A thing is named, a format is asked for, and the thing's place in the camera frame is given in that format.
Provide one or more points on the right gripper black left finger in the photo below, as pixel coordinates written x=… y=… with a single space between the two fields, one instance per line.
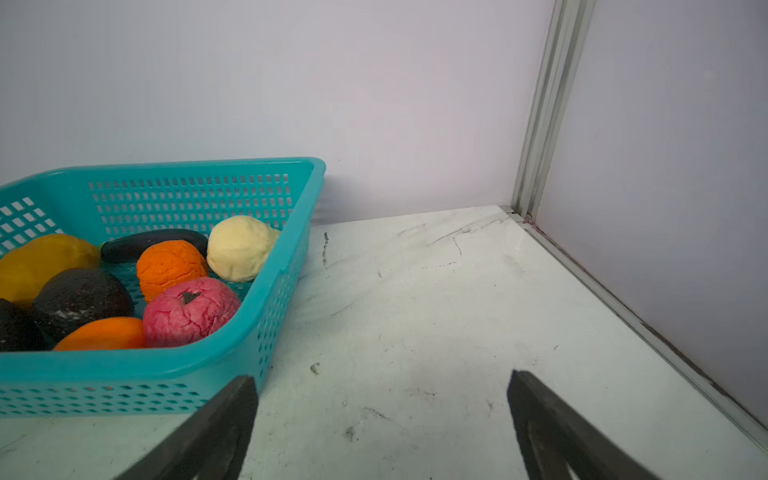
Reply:
x=210 y=444

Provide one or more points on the cream round toy food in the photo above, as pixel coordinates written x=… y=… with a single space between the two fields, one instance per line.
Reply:
x=239 y=246

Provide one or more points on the dark avocado toy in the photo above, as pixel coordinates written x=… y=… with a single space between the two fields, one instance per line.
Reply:
x=76 y=297
x=19 y=332

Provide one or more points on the yellow mango toy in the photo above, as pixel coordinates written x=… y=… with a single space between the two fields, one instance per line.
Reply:
x=27 y=269

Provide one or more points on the smooth orange toy fruit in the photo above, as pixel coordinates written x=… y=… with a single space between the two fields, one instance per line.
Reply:
x=115 y=333

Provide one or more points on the teal plastic basket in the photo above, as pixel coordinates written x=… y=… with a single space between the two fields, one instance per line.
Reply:
x=102 y=203

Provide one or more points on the pink apple toy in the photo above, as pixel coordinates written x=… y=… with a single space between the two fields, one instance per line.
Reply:
x=189 y=312

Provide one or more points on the orange crinkled toy fruit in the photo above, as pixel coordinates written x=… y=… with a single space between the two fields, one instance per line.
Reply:
x=168 y=264

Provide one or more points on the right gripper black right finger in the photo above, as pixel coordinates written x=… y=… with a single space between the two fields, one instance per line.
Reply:
x=556 y=442

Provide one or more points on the black eggplant toy green stem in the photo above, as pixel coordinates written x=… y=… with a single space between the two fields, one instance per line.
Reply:
x=128 y=249

